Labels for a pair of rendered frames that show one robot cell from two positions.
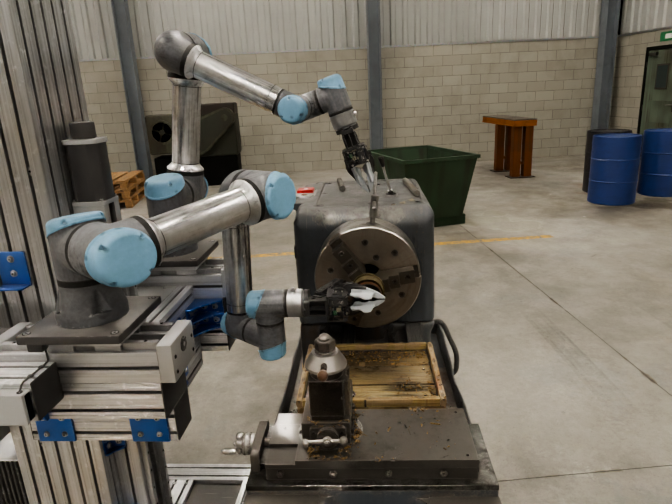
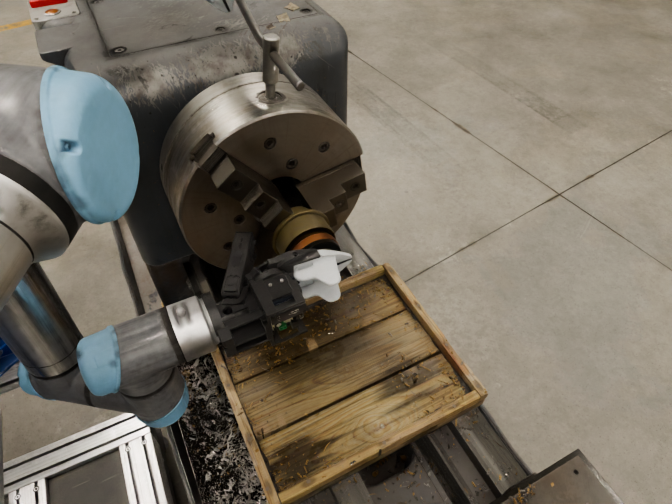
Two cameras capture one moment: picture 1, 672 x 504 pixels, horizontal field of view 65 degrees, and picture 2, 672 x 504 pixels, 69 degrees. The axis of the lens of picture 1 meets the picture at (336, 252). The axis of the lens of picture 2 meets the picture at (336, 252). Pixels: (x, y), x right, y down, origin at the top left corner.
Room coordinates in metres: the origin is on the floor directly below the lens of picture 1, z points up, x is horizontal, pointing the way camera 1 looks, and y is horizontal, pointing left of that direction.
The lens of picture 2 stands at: (0.93, 0.13, 1.61)
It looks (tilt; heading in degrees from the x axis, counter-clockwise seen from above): 48 degrees down; 329
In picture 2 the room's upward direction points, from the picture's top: straight up
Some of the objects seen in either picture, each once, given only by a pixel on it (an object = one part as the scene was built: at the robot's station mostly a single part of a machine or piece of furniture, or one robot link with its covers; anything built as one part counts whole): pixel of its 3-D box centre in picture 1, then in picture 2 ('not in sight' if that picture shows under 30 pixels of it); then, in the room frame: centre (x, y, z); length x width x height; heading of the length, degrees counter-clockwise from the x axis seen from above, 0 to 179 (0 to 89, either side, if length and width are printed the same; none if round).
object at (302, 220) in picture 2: (367, 291); (305, 241); (1.38, -0.08, 1.08); 0.09 x 0.09 x 0.09; 86
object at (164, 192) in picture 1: (167, 197); not in sight; (1.61, 0.51, 1.33); 0.13 x 0.12 x 0.14; 170
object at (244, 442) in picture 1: (238, 443); not in sight; (0.91, 0.21, 0.95); 0.07 x 0.04 x 0.04; 86
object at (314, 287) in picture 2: (367, 307); (327, 284); (1.30, -0.08, 1.06); 0.09 x 0.06 x 0.03; 86
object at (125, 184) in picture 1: (112, 189); not in sight; (8.83, 3.66, 0.22); 1.25 x 0.86 x 0.44; 6
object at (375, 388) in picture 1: (370, 375); (340, 368); (1.26, -0.07, 0.89); 0.36 x 0.30 x 0.04; 86
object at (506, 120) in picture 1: (506, 144); not in sight; (10.03, -3.28, 0.50); 1.61 x 0.44 x 1.00; 3
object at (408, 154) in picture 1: (417, 186); not in sight; (6.56, -1.05, 0.43); 1.34 x 0.94 x 0.85; 15
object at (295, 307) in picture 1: (297, 301); (194, 325); (1.32, 0.11, 1.08); 0.08 x 0.05 x 0.08; 176
